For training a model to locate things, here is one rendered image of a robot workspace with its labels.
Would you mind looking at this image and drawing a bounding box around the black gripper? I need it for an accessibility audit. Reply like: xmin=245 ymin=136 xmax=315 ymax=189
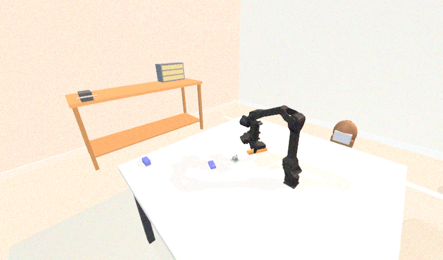
xmin=249 ymin=130 xmax=266 ymax=153

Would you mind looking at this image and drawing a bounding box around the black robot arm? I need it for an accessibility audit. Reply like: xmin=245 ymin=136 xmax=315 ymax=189
xmin=239 ymin=105 xmax=306 ymax=189

